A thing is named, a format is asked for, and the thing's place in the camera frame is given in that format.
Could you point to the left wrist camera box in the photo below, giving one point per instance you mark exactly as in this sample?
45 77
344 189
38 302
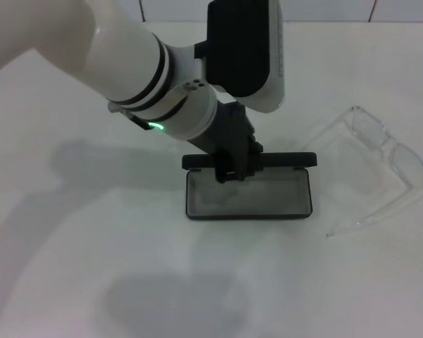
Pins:
236 53

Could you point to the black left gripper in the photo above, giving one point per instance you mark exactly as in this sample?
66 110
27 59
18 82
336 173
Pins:
229 130

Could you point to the black glasses case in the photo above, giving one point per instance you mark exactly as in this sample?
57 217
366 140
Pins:
250 204

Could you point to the clear white-framed glasses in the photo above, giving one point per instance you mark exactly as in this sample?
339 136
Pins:
368 125

